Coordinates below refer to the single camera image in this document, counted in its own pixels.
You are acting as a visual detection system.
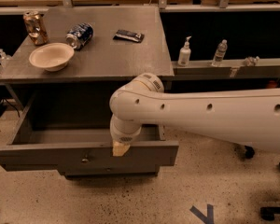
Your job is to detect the small clear sanitizer bottle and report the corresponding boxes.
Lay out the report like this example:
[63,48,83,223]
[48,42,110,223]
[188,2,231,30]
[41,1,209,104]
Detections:
[0,49,11,67]

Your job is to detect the grey drawer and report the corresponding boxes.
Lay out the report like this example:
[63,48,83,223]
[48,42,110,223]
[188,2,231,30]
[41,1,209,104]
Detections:
[0,93,178,172]
[60,165,160,176]

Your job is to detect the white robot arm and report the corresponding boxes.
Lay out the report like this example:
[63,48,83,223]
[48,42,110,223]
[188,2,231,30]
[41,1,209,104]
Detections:
[109,73,280,153]

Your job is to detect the blue soda can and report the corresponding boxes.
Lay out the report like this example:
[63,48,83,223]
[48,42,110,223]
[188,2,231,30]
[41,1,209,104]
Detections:
[65,22,93,50]

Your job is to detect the grey drawer cabinet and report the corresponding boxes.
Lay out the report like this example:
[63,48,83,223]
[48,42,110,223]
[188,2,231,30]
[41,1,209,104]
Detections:
[0,6,175,180]

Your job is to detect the white pump bottle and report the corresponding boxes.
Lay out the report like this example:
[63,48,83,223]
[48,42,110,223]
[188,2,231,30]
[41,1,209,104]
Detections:
[177,36,191,67]

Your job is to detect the grey top drawer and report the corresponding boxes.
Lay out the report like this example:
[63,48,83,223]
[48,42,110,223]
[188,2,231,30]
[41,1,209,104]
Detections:
[0,93,178,172]

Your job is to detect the crumpled clear plastic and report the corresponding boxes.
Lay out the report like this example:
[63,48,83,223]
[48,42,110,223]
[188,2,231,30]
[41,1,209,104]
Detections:
[243,56,259,66]

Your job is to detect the white bowl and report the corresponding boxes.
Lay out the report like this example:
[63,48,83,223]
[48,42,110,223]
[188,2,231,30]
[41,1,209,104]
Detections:
[29,43,75,72]

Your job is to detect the black snack wrapper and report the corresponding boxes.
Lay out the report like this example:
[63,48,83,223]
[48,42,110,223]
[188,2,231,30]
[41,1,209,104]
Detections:
[114,30,145,43]

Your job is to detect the orange bottles under shelf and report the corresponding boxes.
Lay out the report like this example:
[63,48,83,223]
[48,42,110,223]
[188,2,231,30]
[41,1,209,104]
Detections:
[266,78,280,89]

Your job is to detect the clear water bottle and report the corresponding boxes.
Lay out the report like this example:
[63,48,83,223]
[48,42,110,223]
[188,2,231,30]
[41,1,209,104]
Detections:
[211,39,228,67]

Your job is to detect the grey bottom drawer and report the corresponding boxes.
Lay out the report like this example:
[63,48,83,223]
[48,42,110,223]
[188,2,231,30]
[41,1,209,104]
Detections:
[60,165,160,176]

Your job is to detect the black chair base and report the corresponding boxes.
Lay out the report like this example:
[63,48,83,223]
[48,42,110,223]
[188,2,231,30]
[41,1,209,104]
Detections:
[245,146,280,221]

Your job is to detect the gold crushed soda can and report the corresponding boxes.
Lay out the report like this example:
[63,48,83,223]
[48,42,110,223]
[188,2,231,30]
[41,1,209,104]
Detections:
[23,10,49,46]

